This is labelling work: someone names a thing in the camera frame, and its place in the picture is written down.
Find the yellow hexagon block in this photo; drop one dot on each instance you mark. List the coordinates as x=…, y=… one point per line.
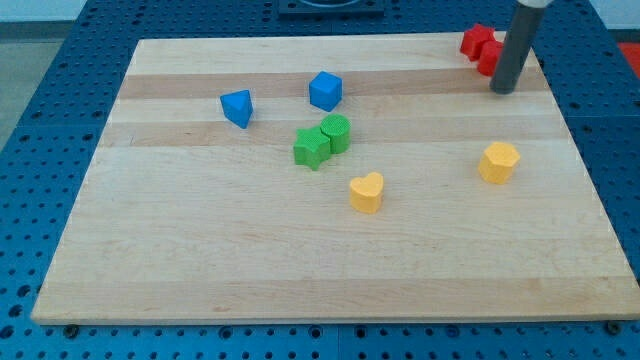
x=498, y=162

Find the wooden board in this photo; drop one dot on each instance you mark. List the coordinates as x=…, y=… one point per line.
x=185, y=218

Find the green star block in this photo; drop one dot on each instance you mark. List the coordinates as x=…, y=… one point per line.
x=311, y=147

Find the yellow heart block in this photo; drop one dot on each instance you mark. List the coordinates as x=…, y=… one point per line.
x=365, y=193

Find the green cylinder block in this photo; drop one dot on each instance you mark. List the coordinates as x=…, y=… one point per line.
x=337, y=128

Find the blue cube block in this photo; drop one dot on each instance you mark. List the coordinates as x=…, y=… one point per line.
x=325, y=91

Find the blue triangle block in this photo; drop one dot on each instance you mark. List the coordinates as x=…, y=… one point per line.
x=237, y=107

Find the red star block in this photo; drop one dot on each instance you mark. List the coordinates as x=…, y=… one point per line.
x=474, y=39

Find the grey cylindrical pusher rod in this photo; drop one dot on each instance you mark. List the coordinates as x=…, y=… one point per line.
x=525, y=23

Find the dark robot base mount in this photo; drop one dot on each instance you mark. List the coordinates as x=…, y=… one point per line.
x=299, y=8

